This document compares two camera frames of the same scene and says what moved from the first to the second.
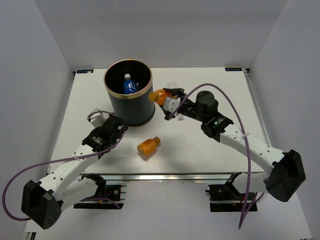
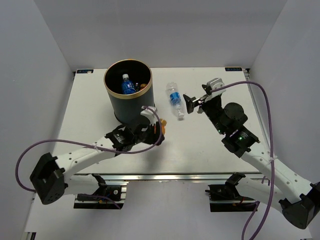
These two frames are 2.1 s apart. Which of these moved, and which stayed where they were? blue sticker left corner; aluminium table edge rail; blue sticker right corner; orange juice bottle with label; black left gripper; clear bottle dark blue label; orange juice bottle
Moved: black left gripper; orange juice bottle with label; orange juice bottle
Stayed: aluminium table edge rail; blue sticker right corner; blue sticker left corner; clear bottle dark blue label
